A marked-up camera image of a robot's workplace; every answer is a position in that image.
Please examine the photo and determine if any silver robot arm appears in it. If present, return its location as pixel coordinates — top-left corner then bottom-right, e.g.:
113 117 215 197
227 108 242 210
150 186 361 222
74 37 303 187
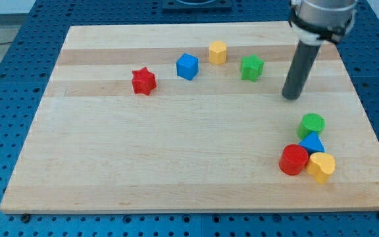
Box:
288 0 357 46

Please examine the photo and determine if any red star block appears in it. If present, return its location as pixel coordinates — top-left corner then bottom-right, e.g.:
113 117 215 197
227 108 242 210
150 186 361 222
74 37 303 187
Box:
132 67 157 95

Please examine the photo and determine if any green star block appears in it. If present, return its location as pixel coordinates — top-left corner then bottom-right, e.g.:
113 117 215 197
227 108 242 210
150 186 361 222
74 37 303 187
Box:
240 55 265 82

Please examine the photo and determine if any light wooden board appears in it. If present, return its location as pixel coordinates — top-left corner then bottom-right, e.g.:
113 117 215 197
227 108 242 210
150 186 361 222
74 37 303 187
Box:
0 22 379 214

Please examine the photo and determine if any blue cube block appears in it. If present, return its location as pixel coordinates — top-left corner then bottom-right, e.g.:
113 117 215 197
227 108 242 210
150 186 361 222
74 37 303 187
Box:
176 53 199 80

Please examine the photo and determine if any yellow hexagon block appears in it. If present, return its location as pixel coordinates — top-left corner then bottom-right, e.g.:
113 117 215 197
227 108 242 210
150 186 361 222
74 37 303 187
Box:
209 41 227 65

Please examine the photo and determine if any red cylinder block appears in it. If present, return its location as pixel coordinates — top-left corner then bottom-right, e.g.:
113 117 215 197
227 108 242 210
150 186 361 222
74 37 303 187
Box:
278 144 309 176

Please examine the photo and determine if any green cylinder block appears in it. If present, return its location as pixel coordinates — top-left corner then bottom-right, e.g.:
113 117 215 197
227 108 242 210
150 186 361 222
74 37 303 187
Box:
297 113 326 140

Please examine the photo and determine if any blue triangle block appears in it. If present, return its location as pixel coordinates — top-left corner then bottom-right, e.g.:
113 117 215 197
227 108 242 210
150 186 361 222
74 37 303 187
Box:
299 132 325 155

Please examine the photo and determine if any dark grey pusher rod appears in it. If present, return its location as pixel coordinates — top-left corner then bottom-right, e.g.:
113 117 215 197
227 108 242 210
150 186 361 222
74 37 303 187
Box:
282 41 320 100

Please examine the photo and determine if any yellow heart block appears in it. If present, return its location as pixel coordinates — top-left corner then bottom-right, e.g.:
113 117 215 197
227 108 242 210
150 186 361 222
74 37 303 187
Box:
305 152 336 184

